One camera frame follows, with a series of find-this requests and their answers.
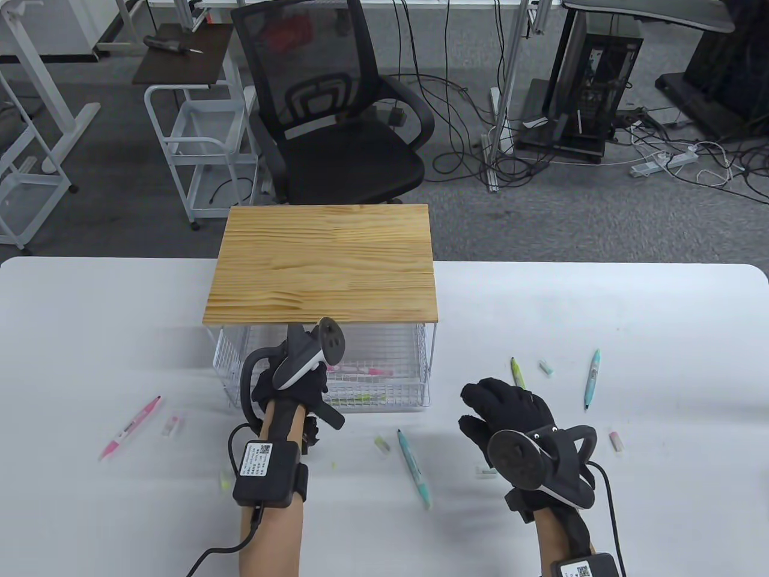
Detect person's right hand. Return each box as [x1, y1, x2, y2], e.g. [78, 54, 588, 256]
[458, 377, 597, 527]

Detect person's left hand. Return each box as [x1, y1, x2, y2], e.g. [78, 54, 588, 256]
[249, 355, 347, 448]

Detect pink double-ended highlighter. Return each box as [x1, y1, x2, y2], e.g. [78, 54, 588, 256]
[327, 364, 395, 380]
[99, 395, 163, 462]

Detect teal double-ended highlighter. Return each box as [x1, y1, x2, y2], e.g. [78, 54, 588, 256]
[396, 429, 431, 510]
[584, 348, 602, 411]

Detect white wire basket drawer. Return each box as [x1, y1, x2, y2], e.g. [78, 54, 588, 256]
[211, 325, 432, 417]

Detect person's right forearm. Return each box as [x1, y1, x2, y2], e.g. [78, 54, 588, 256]
[533, 511, 595, 577]

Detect person's left forearm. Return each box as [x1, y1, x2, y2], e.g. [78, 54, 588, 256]
[239, 400, 307, 577]

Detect black tracking controller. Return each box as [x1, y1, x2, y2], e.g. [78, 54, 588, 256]
[240, 317, 347, 421]
[487, 424, 598, 511]

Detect black mesh office chair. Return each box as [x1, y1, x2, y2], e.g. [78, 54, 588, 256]
[230, 0, 436, 205]

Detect white power strip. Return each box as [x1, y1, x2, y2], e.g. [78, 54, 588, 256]
[629, 150, 700, 179]

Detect black computer tower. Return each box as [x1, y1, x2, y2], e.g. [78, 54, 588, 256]
[544, 33, 645, 158]

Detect white desk leg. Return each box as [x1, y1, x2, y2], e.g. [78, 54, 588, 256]
[0, 0, 102, 176]

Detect dark brown side table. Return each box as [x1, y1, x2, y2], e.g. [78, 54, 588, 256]
[132, 23, 236, 86]

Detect black machine base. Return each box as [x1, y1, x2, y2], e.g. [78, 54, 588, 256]
[655, 17, 769, 143]

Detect grey standing desk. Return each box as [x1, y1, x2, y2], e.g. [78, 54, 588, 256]
[517, 0, 737, 166]

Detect black glove cable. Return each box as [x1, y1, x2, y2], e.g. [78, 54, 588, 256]
[226, 423, 253, 475]
[586, 460, 628, 577]

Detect wooden top wire rack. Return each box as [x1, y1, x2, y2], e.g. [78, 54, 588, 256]
[203, 203, 440, 378]

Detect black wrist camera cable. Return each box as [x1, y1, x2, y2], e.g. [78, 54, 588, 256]
[185, 505, 265, 577]

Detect black floor cables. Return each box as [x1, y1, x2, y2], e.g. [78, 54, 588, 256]
[384, 0, 556, 184]
[613, 107, 769, 205]

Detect aluminium profile post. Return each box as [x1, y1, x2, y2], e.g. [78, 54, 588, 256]
[484, 0, 541, 194]

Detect black handled screwdriver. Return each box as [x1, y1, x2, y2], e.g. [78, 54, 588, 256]
[142, 35, 205, 56]

